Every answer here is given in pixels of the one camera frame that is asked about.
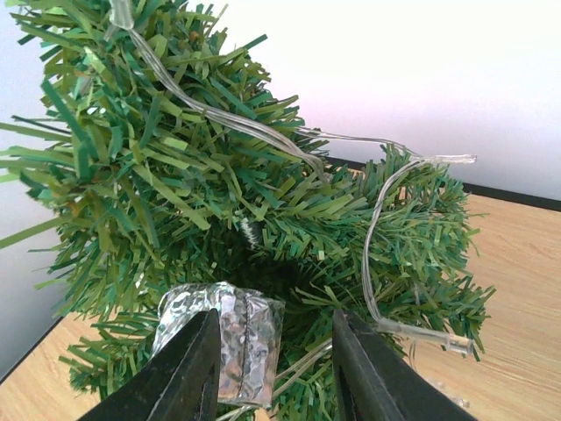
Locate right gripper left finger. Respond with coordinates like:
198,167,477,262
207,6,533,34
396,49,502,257
89,309,221,421

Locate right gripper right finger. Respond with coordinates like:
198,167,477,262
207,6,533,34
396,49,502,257
332,310,474,421

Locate silver gift box ornament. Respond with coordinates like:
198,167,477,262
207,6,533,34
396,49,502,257
152,282,285,407

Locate small green christmas tree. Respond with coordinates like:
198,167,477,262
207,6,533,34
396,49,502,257
1,1,492,420

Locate clear string lights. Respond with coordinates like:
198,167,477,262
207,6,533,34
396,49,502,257
110,1,487,420

